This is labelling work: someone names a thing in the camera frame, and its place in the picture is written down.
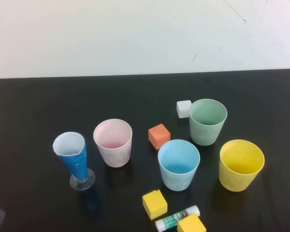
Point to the pink plastic cup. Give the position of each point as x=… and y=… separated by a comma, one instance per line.
x=115, y=157

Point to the white green glue stick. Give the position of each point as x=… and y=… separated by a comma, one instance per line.
x=168, y=220

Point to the blue-wrapped clear plastic goblet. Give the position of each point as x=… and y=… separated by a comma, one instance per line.
x=74, y=164

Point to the yellow foam cube with notch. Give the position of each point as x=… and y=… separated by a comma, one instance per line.
x=154, y=203

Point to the light blue plastic cup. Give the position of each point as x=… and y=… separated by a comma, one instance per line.
x=176, y=181

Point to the yellow plastic cup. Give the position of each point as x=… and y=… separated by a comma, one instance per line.
x=234, y=178

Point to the orange foam cube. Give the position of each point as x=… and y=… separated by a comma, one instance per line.
x=159, y=135

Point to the white foam cube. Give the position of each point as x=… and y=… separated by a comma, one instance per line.
x=183, y=108

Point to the green plastic cup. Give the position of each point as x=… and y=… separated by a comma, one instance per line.
x=203, y=135

